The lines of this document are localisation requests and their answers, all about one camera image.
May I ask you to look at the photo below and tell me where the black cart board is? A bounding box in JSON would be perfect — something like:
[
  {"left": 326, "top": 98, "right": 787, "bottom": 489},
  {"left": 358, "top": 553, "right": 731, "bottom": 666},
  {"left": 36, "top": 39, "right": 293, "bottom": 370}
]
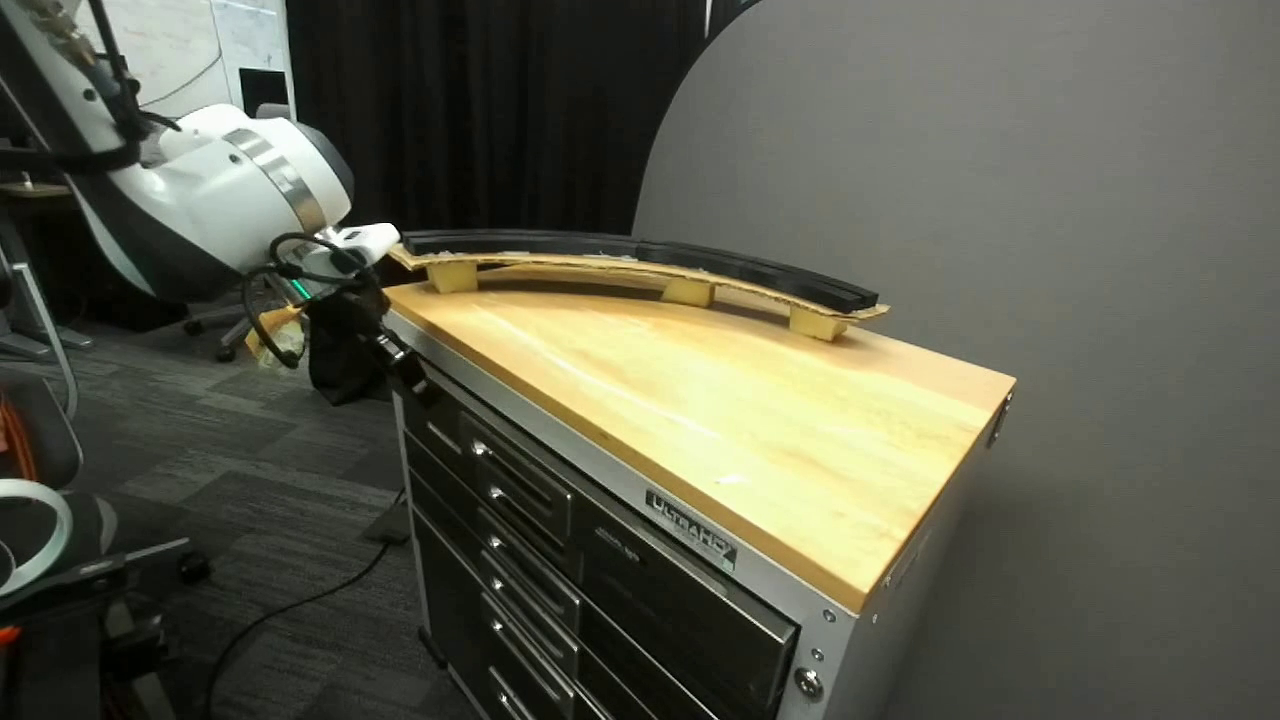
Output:
[{"left": 0, "top": 537, "right": 197, "bottom": 720}]

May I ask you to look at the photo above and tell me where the black narrow cabinet drawer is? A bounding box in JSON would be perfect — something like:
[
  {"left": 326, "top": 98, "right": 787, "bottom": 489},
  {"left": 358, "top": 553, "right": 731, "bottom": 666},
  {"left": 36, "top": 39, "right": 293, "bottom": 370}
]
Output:
[
  {"left": 409, "top": 422, "right": 585, "bottom": 564},
  {"left": 409, "top": 493, "right": 590, "bottom": 631}
]

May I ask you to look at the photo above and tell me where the black floor cable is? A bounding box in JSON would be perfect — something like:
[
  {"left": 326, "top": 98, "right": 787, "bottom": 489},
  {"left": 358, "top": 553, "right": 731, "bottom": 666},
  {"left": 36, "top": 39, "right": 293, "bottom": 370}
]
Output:
[{"left": 201, "top": 532, "right": 411, "bottom": 720}]

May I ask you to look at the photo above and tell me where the tan wrist camera mount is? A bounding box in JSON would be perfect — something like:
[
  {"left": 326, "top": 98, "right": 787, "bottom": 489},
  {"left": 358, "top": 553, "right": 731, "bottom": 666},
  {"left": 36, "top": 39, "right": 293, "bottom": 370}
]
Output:
[{"left": 240, "top": 295, "right": 314, "bottom": 377}]

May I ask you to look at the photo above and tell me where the black deep cabinet drawer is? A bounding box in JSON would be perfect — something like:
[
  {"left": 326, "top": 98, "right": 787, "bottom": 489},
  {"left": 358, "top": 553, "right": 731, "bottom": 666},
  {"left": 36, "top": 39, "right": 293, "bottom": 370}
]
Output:
[{"left": 581, "top": 512, "right": 803, "bottom": 720}]

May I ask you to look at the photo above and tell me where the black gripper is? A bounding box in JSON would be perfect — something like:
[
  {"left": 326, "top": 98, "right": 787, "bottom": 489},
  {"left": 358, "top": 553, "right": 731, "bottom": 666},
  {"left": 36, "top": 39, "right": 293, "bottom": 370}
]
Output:
[{"left": 304, "top": 272, "right": 434, "bottom": 407}]

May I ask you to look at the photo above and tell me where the grey round partition panel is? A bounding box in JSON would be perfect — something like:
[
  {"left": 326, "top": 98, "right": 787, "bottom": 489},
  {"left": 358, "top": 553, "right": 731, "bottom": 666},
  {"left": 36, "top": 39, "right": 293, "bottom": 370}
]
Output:
[{"left": 631, "top": 0, "right": 1280, "bottom": 720}]

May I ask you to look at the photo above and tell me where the cabinet logo badge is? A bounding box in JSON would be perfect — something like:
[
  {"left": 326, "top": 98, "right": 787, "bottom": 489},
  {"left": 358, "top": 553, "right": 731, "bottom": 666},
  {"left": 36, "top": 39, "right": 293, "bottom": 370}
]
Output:
[{"left": 642, "top": 485, "right": 744, "bottom": 574}]

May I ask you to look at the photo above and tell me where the steel tool cabinet wood top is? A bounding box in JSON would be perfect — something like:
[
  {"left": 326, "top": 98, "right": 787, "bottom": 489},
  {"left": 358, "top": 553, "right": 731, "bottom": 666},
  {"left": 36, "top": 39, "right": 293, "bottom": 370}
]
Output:
[{"left": 378, "top": 275, "right": 1019, "bottom": 720}]

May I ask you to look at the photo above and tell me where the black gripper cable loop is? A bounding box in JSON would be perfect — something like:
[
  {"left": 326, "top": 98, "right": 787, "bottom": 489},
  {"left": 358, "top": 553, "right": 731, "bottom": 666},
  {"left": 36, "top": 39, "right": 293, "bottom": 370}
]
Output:
[{"left": 237, "top": 229, "right": 393, "bottom": 370}]

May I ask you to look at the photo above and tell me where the grey metal stand frame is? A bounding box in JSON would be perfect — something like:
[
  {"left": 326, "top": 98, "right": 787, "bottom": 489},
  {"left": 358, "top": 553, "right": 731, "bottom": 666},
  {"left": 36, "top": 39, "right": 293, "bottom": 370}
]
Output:
[{"left": 0, "top": 234, "right": 85, "bottom": 402}]

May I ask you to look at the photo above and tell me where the curved wooden black track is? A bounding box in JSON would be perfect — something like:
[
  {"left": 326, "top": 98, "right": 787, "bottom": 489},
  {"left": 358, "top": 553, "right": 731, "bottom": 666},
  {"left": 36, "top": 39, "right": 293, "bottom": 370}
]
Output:
[{"left": 382, "top": 224, "right": 898, "bottom": 347}]

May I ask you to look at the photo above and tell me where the black computer monitor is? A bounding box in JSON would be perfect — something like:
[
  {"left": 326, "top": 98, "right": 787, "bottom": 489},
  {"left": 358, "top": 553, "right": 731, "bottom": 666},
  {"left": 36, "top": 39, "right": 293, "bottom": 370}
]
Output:
[{"left": 240, "top": 68, "right": 293, "bottom": 120}]

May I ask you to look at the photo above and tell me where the white VR controller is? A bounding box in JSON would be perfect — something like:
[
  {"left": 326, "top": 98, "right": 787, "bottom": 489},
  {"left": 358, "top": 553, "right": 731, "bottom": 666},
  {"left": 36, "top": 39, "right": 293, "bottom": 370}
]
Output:
[{"left": 0, "top": 476, "right": 79, "bottom": 598}]

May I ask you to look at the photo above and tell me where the orange strap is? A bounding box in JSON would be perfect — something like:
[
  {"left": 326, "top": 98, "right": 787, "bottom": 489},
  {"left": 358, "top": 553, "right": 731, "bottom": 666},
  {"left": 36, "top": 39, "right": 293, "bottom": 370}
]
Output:
[{"left": 0, "top": 390, "right": 49, "bottom": 489}]

